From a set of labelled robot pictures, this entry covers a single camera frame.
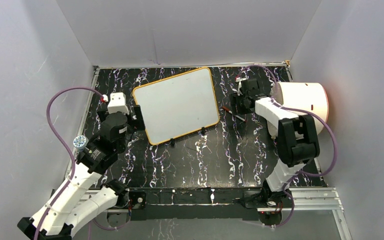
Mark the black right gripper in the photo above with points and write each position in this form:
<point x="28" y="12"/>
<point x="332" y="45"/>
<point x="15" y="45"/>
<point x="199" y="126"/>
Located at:
<point x="234" y="99"/>

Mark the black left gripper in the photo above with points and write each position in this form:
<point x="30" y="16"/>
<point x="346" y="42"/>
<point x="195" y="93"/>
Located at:
<point x="136" y="124"/>

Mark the white marker pen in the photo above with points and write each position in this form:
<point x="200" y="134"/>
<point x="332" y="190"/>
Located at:
<point x="238" y="117"/>

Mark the red marker cap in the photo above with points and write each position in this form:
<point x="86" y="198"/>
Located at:
<point x="226" y="109"/>

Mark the yellow framed whiteboard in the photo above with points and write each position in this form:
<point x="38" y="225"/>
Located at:
<point x="178" y="105"/>

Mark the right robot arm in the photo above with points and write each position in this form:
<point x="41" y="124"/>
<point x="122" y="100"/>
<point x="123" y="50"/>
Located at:
<point x="296" y="139"/>

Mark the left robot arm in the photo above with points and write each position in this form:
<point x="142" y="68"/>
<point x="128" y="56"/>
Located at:
<point x="64" y="213"/>

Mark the white cylindrical container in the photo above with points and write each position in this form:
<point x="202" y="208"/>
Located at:
<point x="287" y="99"/>

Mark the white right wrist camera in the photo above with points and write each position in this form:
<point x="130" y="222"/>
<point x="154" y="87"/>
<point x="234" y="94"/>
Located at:
<point x="238" y="82"/>

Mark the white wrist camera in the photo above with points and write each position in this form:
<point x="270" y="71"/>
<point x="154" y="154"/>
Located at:
<point x="117" y="103"/>
<point x="238" y="82"/>

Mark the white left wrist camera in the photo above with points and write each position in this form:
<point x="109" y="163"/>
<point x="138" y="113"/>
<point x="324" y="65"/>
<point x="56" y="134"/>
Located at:
<point x="117" y="103"/>

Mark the aluminium base frame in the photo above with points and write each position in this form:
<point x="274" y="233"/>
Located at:
<point x="297" y="199"/>

